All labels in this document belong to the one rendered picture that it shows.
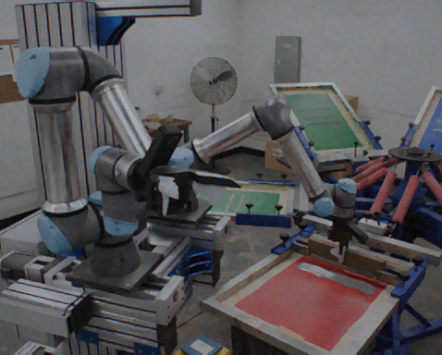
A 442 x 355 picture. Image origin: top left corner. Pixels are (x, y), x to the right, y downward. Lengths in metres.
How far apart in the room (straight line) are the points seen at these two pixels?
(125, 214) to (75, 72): 0.38
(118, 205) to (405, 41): 5.35
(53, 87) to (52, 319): 0.67
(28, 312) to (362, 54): 5.48
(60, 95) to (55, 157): 0.16
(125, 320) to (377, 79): 5.25
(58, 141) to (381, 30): 5.35
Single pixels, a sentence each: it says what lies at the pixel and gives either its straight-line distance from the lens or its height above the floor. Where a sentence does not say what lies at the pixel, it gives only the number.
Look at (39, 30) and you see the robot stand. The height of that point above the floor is 1.95.
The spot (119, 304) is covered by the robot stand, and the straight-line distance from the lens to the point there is 1.40.
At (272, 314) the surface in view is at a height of 0.95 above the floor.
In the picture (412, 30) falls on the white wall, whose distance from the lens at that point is 6.01.
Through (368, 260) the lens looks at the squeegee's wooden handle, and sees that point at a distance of 1.90.
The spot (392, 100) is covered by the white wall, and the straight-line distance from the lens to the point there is 6.11.
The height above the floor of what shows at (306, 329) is 0.95.
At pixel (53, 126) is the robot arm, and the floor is 1.72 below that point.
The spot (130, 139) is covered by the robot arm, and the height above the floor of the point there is 1.69.
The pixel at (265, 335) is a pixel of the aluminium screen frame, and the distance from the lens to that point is 1.53.
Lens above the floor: 1.93
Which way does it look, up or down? 19 degrees down
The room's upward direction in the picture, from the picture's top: straight up
